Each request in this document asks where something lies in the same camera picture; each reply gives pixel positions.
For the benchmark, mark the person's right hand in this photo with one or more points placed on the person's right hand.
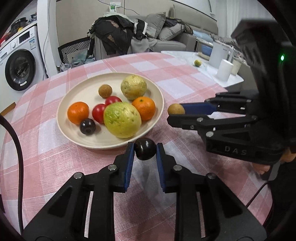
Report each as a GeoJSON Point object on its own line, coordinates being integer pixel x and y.
{"type": "Point", "coordinates": [288, 156]}

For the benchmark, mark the brown longan fruit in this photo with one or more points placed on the brown longan fruit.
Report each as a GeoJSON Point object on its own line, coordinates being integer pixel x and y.
{"type": "Point", "coordinates": [105, 91]}
{"type": "Point", "coordinates": [176, 109]}

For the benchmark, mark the white washing machine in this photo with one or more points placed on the white washing machine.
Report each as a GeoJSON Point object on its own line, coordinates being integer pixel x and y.
{"type": "Point", "coordinates": [22, 66]}

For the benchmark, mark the red cherry tomato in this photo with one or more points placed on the red cherry tomato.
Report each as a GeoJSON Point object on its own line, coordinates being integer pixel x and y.
{"type": "Point", "coordinates": [112, 99]}
{"type": "Point", "coordinates": [97, 113]}

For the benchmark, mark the yellow wrinkled guava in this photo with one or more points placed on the yellow wrinkled guava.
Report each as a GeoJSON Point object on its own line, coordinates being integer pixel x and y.
{"type": "Point", "coordinates": [133, 86]}

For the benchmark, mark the grey sofa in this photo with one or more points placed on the grey sofa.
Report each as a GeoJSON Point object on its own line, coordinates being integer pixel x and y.
{"type": "Point", "coordinates": [195, 19]}

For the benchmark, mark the small green lime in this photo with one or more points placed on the small green lime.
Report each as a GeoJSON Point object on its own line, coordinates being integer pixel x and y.
{"type": "Point", "coordinates": [197, 63]}

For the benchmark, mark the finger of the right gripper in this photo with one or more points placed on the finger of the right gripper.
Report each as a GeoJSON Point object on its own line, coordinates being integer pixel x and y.
{"type": "Point", "coordinates": [242, 102]}
{"type": "Point", "coordinates": [203, 124]}

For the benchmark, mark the white paper roll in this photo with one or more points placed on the white paper roll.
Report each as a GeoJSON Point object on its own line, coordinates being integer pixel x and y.
{"type": "Point", "coordinates": [224, 70]}

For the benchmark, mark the cream round plate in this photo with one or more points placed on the cream round plate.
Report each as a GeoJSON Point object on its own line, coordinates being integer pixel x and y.
{"type": "Point", "coordinates": [87, 92]}

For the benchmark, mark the green-yellow guava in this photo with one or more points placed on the green-yellow guava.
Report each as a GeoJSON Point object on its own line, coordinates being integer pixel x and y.
{"type": "Point", "coordinates": [122, 119]}

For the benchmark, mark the dark purple plum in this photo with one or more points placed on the dark purple plum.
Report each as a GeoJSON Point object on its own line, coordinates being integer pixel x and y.
{"type": "Point", "coordinates": [145, 148]}
{"type": "Point", "coordinates": [87, 126]}

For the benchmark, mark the black patterned basket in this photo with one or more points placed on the black patterned basket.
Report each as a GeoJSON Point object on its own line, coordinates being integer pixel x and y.
{"type": "Point", "coordinates": [74, 50]}

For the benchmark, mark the white electric kettle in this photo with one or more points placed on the white electric kettle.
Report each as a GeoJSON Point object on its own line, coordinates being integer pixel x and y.
{"type": "Point", "coordinates": [219, 52]}

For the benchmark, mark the pile of dark clothes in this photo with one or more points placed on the pile of dark clothes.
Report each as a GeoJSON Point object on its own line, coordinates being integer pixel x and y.
{"type": "Point", "coordinates": [116, 33]}

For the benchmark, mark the grey sofa cushion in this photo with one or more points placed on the grey sofa cushion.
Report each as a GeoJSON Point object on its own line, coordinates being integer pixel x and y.
{"type": "Point", "coordinates": [168, 33]}

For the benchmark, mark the large orange mandarin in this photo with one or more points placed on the large orange mandarin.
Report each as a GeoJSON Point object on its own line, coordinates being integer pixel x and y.
{"type": "Point", "coordinates": [145, 106]}

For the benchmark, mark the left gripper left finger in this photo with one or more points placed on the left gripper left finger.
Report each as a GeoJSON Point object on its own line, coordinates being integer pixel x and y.
{"type": "Point", "coordinates": [83, 208]}

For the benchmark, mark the small orange mandarin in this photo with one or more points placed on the small orange mandarin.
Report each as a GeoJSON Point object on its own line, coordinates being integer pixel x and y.
{"type": "Point", "coordinates": [77, 112]}

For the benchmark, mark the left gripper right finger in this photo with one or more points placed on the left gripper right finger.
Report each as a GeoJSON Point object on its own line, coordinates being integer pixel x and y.
{"type": "Point", "coordinates": [206, 209]}

